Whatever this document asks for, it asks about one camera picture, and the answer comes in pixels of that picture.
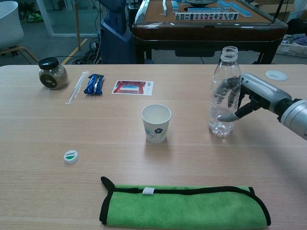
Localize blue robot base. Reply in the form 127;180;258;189
98;0;136;65

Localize white flowered paper cup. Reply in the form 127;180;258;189
141;103;172;144

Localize face-up mahjong tile row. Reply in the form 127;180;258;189
175;12;239;21

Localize white wooden-legged chair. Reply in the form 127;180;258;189
0;0;39;65

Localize blue snack packet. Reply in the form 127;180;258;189
83;73;105;96

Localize grey round table grommet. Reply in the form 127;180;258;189
265;69;288;81

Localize clear plastic water bottle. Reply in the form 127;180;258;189
208;46;242;138

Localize white green-logo bottle cap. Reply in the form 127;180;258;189
63;149;80;165

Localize red gate photo postcard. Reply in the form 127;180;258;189
111;80;154;96

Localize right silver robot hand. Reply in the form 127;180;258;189
213;73;293;123

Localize wooden pole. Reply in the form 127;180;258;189
73;0;82;50

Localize black tripod stand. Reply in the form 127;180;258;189
271;0;284;24

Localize long blue mahjong tile row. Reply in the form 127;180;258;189
229;1;253;18

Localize tangled black floor cables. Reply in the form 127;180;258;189
71;35;104;65

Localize white plastic laundry basket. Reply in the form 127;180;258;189
275;34;307;58

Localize black-lidded glass spice jar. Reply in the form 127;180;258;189
37;57;69;90

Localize brown mahjong table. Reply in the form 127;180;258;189
132;0;289;65

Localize short blue mahjong tile row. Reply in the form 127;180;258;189
188;7;223;13

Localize green black-edged microfiber cloth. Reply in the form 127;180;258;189
99;176;272;227

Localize clear-wrapped drinking straw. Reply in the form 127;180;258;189
65;70;89;105

